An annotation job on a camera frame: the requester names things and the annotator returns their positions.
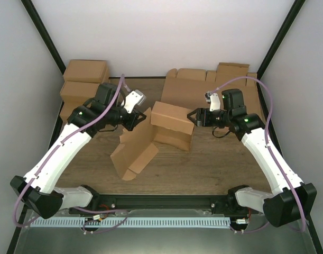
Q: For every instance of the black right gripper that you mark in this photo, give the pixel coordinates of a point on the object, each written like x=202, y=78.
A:
x=201, y=112

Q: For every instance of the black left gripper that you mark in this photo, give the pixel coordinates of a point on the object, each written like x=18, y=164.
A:
x=134, y=121

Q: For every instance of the cardboard box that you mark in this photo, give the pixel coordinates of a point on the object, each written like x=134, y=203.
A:
x=73, y=91
x=67, y=110
x=165, y=124
x=87, y=71

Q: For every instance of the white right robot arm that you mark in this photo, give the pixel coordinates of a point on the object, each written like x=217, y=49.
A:
x=290, y=198

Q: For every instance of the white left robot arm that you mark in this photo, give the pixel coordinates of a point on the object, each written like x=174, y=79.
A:
x=37, y=189

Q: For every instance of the stack of flat cardboard sheets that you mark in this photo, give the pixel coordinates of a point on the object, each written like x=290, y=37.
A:
x=179, y=90

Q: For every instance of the upright cardboard sheet at back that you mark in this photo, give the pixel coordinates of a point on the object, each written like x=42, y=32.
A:
x=228, y=71

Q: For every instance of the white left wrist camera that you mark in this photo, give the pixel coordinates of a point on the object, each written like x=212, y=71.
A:
x=134, y=98

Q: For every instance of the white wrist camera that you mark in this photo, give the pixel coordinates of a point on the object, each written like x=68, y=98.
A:
x=213, y=100
x=134, y=98

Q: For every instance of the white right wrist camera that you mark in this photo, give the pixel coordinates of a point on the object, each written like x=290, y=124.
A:
x=213, y=100

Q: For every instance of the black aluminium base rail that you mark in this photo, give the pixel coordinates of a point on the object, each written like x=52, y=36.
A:
x=215, y=203

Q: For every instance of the left black frame post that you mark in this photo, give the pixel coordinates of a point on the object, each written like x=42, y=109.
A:
x=40, y=27

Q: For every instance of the black frame post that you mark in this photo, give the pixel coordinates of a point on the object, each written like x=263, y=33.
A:
x=40, y=27
x=282, y=32

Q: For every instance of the light blue slotted cable duct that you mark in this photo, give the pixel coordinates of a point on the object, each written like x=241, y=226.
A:
x=135, y=222

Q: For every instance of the right black frame post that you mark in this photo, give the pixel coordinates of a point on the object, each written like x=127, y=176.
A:
x=282, y=32

